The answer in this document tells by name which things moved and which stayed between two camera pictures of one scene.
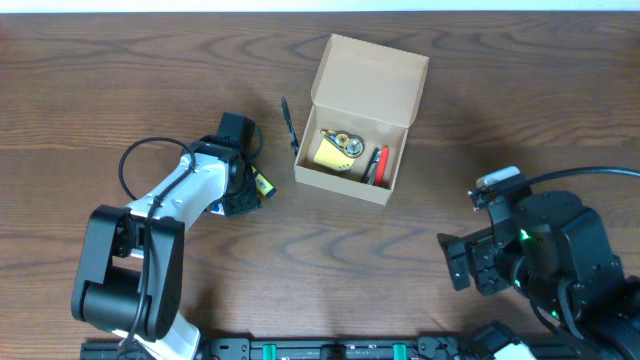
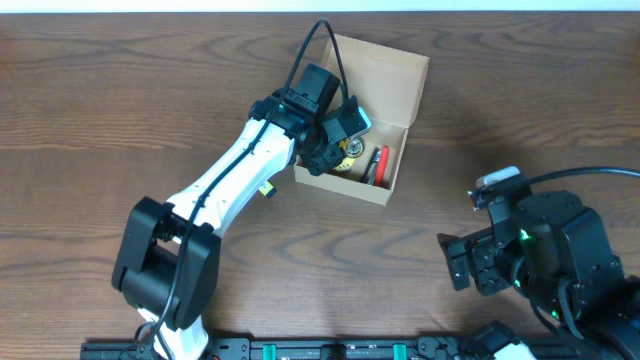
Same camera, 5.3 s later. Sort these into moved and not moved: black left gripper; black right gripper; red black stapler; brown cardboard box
Moved: black left gripper
Not moved: brown cardboard box; red black stapler; black right gripper
